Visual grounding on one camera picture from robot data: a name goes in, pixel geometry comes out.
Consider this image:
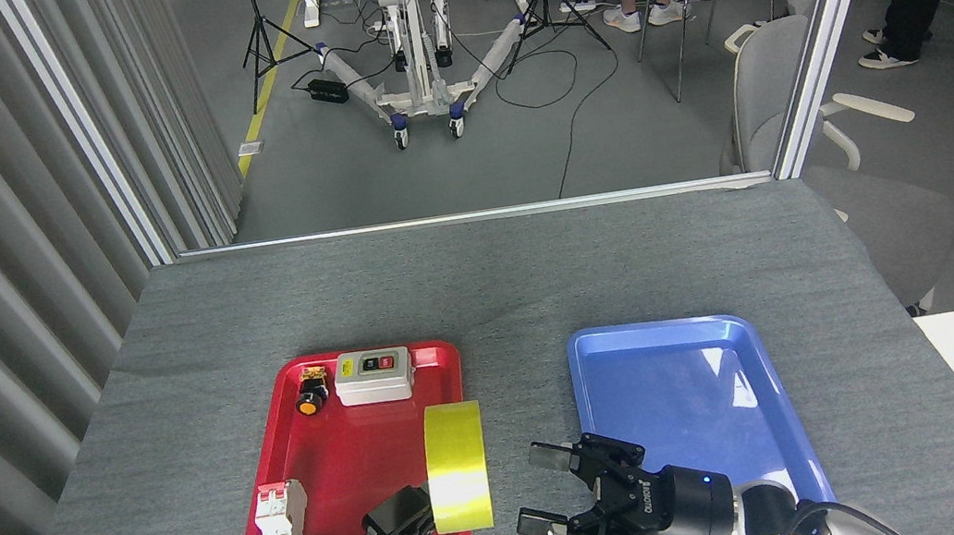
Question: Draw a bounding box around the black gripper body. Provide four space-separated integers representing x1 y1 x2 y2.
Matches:
630 454 745 535

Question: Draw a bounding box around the yellow tape roll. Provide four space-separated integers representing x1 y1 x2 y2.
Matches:
418 399 497 535

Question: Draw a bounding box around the red plastic tray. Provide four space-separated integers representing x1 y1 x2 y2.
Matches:
210 335 485 535

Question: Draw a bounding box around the white circuit breaker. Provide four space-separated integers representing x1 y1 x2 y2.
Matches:
249 478 313 535

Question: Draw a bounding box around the blue plastic tray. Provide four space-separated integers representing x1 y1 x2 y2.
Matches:
564 298 842 535

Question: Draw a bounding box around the orange push button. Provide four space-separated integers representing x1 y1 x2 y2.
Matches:
290 361 336 419

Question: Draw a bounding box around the grey office chair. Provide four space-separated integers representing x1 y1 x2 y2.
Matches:
698 0 954 341

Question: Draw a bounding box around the black power adapter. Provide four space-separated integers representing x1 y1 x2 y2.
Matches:
307 74 350 108

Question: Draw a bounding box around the white wheeled stand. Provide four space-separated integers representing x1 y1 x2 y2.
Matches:
309 0 547 160

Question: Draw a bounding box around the white two-button switch box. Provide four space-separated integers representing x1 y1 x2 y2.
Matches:
331 344 418 409

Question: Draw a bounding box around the black floor cable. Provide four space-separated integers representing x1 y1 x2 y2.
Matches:
490 38 637 206

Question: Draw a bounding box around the silver frame rail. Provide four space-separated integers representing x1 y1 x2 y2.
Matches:
175 168 776 264

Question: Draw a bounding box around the silver frame post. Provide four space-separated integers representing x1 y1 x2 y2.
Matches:
0 0 180 285
748 0 931 182

